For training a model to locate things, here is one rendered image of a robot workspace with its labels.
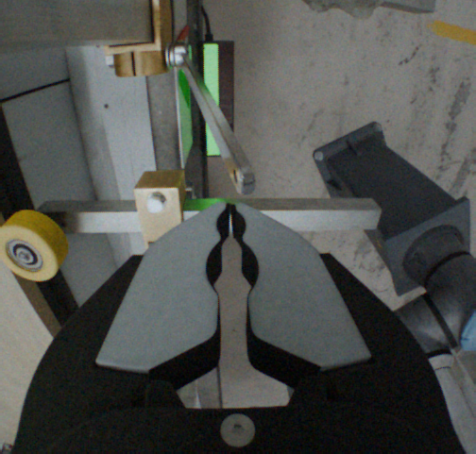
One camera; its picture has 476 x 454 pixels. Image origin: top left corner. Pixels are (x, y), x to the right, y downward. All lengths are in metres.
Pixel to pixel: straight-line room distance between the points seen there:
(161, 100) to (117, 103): 0.13
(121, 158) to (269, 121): 0.73
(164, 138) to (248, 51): 0.73
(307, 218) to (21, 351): 0.51
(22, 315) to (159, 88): 0.38
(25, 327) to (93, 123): 0.36
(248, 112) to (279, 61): 0.22
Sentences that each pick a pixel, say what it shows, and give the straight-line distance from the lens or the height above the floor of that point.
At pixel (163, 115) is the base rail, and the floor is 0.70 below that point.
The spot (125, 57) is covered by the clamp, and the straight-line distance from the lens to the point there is 0.26.
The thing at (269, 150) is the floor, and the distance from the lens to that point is 1.20.
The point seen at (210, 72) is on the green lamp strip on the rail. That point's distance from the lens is 0.42.
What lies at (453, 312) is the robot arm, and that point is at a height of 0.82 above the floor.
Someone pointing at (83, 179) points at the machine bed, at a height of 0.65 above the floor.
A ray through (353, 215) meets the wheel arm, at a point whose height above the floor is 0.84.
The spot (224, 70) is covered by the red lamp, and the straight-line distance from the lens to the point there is 0.42.
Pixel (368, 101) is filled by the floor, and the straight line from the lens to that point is 1.27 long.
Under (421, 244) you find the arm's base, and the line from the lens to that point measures 0.80.
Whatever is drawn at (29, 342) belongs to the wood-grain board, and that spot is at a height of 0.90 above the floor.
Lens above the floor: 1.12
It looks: 57 degrees down
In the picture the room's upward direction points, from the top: 176 degrees clockwise
